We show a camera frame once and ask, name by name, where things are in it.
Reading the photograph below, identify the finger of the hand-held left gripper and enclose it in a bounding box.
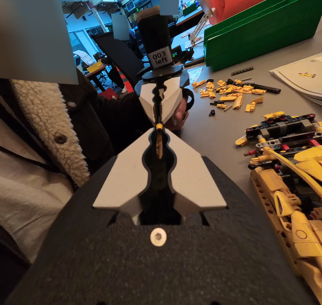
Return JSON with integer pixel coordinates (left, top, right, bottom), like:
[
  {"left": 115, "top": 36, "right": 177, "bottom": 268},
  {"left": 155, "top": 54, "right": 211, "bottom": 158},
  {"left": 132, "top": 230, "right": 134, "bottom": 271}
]
[
  {"left": 138, "top": 83, "right": 156, "bottom": 126},
  {"left": 160, "top": 79, "right": 182, "bottom": 125}
]

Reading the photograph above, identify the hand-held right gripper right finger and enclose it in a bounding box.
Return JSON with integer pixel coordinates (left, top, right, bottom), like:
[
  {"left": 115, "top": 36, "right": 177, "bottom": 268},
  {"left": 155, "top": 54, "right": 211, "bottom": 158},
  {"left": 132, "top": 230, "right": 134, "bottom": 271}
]
[{"left": 164, "top": 128, "right": 227, "bottom": 223}]

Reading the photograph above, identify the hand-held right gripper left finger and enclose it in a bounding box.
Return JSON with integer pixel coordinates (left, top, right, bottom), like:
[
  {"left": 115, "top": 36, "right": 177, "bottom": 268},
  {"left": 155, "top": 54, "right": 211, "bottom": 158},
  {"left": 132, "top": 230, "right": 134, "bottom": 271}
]
[{"left": 93, "top": 128, "right": 155, "bottom": 225}]

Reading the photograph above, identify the yellow brick link arm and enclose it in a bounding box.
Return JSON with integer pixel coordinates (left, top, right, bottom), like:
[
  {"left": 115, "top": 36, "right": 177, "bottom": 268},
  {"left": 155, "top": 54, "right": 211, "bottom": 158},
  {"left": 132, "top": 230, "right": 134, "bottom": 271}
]
[{"left": 155, "top": 123, "right": 164, "bottom": 160}]

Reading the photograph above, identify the yellow brick car model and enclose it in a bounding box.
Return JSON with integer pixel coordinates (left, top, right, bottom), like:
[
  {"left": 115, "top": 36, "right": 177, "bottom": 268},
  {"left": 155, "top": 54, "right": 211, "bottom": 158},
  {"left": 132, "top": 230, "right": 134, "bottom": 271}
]
[{"left": 235, "top": 111, "right": 322, "bottom": 301}]

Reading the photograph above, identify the building instruction booklet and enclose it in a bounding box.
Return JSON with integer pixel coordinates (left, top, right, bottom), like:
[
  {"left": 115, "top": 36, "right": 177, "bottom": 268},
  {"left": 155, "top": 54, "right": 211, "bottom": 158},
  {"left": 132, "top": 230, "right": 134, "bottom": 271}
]
[{"left": 269, "top": 52, "right": 322, "bottom": 107}]

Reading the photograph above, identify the person's left forearm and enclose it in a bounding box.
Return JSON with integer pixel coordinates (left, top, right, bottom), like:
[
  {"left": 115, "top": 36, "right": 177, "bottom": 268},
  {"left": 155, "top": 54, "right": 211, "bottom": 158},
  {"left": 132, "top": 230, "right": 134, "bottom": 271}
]
[{"left": 97, "top": 91, "right": 181, "bottom": 157}]

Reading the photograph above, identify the person's left hand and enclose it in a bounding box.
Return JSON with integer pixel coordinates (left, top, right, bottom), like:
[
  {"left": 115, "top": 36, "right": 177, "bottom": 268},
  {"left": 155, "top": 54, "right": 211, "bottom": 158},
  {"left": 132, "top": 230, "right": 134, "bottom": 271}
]
[{"left": 165, "top": 93, "right": 190, "bottom": 132}]

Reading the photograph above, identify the yellow printed sticker sheet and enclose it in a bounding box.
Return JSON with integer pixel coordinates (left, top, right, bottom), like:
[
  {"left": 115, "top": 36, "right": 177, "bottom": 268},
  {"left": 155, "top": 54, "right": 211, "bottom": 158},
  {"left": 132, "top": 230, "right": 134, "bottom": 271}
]
[{"left": 187, "top": 67, "right": 204, "bottom": 83}]

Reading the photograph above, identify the black device with green display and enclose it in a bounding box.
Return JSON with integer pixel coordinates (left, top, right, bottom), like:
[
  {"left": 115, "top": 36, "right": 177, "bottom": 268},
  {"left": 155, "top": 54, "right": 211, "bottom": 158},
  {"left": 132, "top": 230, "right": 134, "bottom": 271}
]
[{"left": 172, "top": 47, "right": 195, "bottom": 64}]

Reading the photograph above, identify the black cylinder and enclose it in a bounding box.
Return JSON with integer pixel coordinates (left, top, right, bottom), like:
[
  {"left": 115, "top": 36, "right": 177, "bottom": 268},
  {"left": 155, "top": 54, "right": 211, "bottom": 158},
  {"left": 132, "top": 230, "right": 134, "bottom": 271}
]
[{"left": 184, "top": 57, "right": 205, "bottom": 68}]

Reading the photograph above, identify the black office chair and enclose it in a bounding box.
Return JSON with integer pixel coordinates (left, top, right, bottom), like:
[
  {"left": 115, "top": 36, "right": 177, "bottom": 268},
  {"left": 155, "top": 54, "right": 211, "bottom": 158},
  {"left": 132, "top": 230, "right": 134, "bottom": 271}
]
[{"left": 91, "top": 32, "right": 144, "bottom": 89}]

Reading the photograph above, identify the white document stand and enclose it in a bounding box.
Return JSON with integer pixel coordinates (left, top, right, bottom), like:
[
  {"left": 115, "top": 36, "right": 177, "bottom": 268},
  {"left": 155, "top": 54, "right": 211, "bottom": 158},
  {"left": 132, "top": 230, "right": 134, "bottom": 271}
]
[{"left": 185, "top": 0, "right": 217, "bottom": 47}]

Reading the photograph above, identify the pile of yellow brick pieces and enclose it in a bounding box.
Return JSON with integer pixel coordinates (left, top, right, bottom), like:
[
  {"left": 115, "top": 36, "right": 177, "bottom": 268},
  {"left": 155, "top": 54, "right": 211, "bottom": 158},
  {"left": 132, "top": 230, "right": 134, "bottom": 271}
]
[{"left": 192, "top": 79, "right": 267, "bottom": 113}]

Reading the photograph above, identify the yellow-topped side table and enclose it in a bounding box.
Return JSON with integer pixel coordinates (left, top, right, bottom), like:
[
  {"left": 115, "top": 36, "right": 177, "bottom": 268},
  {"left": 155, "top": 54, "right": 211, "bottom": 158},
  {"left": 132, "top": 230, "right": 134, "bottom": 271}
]
[{"left": 86, "top": 62, "right": 109, "bottom": 84}]

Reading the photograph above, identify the dark grey holed beam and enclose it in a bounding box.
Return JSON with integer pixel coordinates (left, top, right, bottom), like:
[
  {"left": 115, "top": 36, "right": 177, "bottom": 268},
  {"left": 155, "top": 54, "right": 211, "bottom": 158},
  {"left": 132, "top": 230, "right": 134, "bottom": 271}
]
[{"left": 231, "top": 67, "right": 254, "bottom": 76}]

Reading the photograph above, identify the green plastic bin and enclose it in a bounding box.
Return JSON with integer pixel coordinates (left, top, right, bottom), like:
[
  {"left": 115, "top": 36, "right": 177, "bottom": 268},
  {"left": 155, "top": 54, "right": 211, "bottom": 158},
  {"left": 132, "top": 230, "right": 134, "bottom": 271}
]
[{"left": 203, "top": 0, "right": 322, "bottom": 72}]

